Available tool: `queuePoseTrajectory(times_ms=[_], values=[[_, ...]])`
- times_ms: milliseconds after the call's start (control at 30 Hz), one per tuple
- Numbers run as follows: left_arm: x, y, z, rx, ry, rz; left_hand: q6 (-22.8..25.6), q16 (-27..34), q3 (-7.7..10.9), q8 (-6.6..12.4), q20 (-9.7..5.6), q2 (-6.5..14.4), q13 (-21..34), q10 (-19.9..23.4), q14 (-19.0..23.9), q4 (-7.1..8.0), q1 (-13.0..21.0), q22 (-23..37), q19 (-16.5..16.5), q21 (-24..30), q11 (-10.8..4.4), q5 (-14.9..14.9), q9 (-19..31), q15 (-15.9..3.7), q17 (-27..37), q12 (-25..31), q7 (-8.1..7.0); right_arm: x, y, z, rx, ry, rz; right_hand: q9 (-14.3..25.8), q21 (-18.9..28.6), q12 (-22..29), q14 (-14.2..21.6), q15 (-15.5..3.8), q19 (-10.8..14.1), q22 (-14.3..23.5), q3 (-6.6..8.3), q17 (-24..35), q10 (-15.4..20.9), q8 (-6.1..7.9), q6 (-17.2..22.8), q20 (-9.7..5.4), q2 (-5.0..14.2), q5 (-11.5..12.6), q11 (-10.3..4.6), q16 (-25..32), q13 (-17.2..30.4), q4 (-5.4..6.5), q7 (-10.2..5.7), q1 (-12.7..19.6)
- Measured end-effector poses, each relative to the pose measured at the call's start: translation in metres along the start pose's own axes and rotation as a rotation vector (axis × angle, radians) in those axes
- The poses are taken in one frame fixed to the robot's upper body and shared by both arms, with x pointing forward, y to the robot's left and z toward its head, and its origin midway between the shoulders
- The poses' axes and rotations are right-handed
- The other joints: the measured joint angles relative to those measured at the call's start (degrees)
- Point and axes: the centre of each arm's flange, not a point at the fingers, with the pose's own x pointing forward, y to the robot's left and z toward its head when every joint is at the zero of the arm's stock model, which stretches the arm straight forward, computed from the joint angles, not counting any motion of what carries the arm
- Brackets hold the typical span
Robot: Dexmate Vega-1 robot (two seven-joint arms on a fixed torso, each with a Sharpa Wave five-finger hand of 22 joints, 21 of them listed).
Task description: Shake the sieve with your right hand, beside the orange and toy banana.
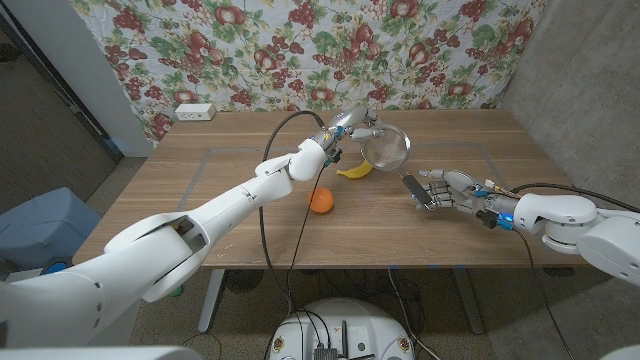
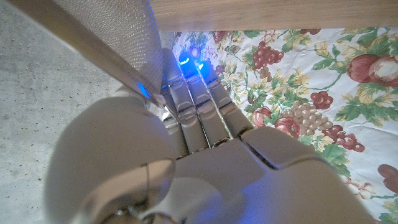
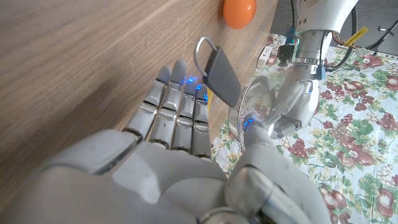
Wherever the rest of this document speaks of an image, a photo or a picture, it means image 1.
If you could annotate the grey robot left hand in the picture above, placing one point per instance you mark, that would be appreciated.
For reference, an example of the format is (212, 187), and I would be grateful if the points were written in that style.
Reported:
(350, 120)

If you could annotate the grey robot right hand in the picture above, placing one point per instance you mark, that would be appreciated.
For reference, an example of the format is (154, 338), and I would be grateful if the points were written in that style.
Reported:
(460, 190)

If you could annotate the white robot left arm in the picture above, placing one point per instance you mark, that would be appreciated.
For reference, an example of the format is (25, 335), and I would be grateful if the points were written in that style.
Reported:
(225, 210)

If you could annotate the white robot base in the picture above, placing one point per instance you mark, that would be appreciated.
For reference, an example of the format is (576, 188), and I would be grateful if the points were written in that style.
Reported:
(350, 325)

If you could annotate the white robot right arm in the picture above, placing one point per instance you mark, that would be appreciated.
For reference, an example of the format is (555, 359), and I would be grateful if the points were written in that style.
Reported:
(600, 235)

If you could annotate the yellow toy banana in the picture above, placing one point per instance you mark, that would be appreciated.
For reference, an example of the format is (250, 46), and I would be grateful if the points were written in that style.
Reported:
(355, 173)

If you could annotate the floral fruit print backdrop cloth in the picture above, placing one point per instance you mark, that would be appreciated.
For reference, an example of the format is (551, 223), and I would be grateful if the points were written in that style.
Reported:
(325, 50)

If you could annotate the orange fruit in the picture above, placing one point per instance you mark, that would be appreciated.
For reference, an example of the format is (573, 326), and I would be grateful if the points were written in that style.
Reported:
(321, 200)

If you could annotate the grey table leg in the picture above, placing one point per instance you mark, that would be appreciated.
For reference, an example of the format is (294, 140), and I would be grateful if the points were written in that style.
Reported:
(470, 305)

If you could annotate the white power strip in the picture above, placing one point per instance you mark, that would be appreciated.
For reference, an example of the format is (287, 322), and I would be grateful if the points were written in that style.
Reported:
(195, 111)

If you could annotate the black round fan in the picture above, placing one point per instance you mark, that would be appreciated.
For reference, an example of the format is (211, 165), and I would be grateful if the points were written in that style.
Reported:
(243, 280)

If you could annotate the white table leg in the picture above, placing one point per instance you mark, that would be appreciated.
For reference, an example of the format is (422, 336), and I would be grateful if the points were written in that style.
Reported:
(210, 305)

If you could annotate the grey-blue plastic bin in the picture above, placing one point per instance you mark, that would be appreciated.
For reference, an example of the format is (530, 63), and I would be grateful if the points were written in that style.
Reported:
(45, 230)

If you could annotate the blue foot pedal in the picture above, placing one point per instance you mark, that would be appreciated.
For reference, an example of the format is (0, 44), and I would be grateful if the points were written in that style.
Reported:
(54, 268)

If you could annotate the white robot torso edge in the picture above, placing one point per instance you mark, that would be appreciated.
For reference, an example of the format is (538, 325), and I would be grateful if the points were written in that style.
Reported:
(100, 353)

